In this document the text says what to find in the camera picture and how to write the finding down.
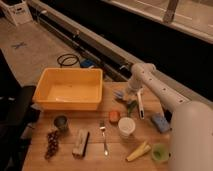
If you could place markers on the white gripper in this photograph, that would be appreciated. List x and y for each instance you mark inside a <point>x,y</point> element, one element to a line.
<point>132,87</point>

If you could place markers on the blue grey towel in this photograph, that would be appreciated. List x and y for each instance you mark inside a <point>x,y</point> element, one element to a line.
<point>119,96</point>

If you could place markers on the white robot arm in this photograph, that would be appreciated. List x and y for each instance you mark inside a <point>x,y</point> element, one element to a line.
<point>191,136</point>

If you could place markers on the green cucumber toy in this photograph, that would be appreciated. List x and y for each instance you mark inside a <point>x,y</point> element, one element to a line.
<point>130,107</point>

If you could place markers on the white paper cup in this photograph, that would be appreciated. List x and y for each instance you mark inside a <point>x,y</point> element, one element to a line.
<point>126,126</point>

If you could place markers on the blue sponge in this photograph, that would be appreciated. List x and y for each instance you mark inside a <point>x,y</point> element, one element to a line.
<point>160,123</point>

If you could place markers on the blue object on floor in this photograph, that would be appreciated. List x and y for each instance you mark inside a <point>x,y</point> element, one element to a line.
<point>86,64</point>

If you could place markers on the silver fork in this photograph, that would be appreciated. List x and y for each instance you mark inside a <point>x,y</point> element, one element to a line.
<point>103,128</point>

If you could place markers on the yellow banana toy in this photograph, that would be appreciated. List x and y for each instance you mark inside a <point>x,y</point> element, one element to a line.
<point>139,151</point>

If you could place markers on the green plastic cup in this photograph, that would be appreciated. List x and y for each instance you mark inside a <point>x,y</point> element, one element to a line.
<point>159,153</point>

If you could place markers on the yellow plastic bin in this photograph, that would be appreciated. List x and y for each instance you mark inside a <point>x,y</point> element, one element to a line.
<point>69,89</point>

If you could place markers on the small metal cup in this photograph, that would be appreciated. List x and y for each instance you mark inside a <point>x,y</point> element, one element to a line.
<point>61,122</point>

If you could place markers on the wooden blackboard eraser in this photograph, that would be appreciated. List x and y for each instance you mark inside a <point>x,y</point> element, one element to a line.
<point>79,148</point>

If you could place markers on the purple grapes toy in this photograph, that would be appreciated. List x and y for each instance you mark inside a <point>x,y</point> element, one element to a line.
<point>53,144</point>

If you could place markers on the black chair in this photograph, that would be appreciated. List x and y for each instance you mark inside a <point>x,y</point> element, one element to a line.
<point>16,111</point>

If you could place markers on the white storage crate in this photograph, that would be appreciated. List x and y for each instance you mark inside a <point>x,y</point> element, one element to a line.
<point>17,14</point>

